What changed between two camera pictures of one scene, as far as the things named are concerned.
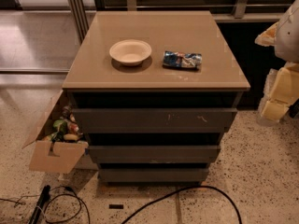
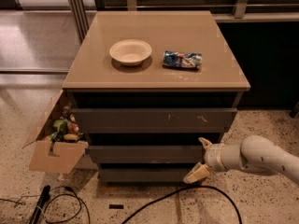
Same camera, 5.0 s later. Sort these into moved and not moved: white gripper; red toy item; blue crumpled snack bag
Moved: white gripper
Not moved: blue crumpled snack bag; red toy item
